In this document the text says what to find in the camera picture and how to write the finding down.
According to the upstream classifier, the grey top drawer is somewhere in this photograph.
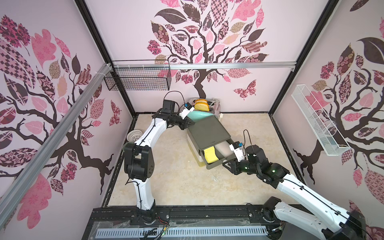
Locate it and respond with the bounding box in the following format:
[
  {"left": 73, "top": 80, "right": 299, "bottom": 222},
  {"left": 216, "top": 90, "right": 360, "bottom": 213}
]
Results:
[{"left": 190, "top": 139, "right": 236, "bottom": 170}]

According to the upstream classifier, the yellow green sponge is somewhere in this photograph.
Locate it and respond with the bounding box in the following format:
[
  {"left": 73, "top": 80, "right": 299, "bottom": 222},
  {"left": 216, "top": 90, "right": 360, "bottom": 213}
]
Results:
[{"left": 204, "top": 146, "right": 219, "bottom": 164}]

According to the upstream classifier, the three-drawer storage cabinet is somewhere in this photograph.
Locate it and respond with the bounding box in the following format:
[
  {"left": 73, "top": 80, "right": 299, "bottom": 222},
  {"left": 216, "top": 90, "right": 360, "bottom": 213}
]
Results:
[{"left": 187, "top": 116, "right": 231, "bottom": 151}]

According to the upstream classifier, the pink sponge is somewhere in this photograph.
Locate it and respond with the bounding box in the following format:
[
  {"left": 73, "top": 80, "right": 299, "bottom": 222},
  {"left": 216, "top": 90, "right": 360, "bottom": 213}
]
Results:
[{"left": 214, "top": 141, "right": 234, "bottom": 158}]

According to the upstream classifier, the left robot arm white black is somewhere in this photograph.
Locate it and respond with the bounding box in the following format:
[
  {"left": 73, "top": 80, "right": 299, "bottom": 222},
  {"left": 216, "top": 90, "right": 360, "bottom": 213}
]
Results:
[{"left": 123, "top": 100, "right": 194, "bottom": 223}]

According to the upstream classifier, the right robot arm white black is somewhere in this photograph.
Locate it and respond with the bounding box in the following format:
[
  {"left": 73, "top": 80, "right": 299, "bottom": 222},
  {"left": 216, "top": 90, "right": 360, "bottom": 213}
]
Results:
[{"left": 223, "top": 142, "right": 370, "bottom": 240}]

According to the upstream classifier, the toast slice back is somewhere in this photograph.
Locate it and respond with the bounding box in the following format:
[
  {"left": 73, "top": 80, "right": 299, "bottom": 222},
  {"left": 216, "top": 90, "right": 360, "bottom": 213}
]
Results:
[{"left": 194, "top": 99, "right": 208, "bottom": 103}]

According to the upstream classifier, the yellow toast slice front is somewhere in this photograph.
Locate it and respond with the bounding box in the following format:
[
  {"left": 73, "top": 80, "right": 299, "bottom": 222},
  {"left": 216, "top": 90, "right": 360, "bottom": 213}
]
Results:
[{"left": 195, "top": 102, "right": 210, "bottom": 112}]

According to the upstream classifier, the white round strainer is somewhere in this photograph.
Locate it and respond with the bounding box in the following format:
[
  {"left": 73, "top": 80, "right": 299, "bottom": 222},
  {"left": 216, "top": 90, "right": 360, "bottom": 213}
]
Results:
[{"left": 126, "top": 130, "right": 143, "bottom": 143}]

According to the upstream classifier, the mint green toaster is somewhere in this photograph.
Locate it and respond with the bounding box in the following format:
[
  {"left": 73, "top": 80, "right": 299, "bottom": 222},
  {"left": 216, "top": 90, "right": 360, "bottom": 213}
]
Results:
[{"left": 188, "top": 98, "right": 221, "bottom": 122}]

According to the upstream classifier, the green cup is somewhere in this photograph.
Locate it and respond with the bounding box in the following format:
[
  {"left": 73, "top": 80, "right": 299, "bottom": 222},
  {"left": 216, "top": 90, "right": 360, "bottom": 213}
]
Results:
[{"left": 123, "top": 143, "right": 130, "bottom": 154}]

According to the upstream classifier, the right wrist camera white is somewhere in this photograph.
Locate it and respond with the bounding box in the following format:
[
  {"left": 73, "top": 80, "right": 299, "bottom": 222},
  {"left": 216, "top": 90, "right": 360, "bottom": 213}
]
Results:
[{"left": 230, "top": 142, "right": 245, "bottom": 162}]

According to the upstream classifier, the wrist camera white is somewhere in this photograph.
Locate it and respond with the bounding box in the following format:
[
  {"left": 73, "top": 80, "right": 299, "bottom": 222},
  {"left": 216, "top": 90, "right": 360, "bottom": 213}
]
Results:
[
  {"left": 230, "top": 142, "right": 245, "bottom": 162},
  {"left": 179, "top": 103, "right": 195, "bottom": 120}
]

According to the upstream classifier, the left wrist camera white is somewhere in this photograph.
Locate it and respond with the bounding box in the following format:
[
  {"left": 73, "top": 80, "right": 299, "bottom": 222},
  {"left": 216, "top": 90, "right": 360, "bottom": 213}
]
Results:
[{"left": 179, "top": 103, "right": 195, "bottom": 120}]

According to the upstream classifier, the black wire basket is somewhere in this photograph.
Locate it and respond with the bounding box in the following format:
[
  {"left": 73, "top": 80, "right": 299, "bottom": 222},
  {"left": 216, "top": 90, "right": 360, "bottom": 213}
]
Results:
[{"left": 104, "top": 59, "right": 172, "bottom": 91}]

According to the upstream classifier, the aluminium rail back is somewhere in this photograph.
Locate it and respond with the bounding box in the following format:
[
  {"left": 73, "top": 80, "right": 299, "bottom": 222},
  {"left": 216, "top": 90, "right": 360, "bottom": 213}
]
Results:
[{"left": 114, "top": 62, "right": 297, "bottom": 70}]

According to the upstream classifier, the aluminium rail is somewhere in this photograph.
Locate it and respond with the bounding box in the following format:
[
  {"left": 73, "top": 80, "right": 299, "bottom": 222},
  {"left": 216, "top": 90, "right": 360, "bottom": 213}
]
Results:
[
  {"left": 114, "top": 62, "right": 297, "bottom": 70},
  {"left": 1, "top": 63, "right": 112, "bottom": 228}
]

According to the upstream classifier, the white cable duct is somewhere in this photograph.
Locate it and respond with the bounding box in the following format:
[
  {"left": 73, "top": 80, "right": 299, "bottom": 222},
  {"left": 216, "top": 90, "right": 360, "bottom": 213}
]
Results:
[{"left": 94, "top": 226, "right": 268, "bottom": 240}]

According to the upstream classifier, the white wire shelf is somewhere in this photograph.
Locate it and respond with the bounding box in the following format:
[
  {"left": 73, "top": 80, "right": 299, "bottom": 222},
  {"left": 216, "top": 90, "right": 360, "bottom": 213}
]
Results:
[{"left": 292, "top": 85, "right": 352, "bottom": 156}]

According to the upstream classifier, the black base frame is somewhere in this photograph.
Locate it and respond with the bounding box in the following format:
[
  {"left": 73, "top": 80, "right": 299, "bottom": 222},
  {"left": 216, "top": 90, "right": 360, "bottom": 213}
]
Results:
[{"left": 81, "top": 204, "right": 343, "bottom": 240}]

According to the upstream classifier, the aluminium rail left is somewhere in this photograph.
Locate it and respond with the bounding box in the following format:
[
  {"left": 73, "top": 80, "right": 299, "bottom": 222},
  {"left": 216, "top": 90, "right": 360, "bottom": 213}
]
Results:
[{"left": 1, "top": 63, "right": 112, "bottom": 228}]

